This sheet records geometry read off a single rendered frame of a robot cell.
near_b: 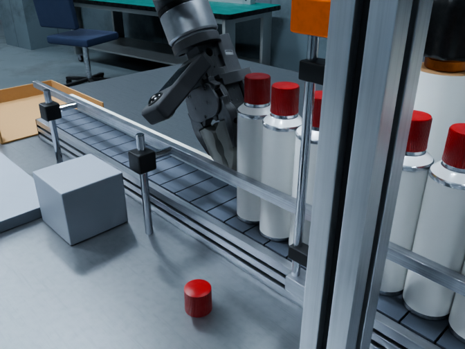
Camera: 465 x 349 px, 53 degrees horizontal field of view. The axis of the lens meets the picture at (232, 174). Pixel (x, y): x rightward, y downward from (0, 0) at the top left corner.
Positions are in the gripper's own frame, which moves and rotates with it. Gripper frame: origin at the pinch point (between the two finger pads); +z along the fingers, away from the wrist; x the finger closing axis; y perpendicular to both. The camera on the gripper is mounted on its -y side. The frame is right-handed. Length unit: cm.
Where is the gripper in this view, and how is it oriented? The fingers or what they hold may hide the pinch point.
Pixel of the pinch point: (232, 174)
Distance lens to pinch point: 66.7
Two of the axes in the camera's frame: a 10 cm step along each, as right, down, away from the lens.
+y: 7.2, -3.1, 6.2
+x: -6.0, 1.7, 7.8
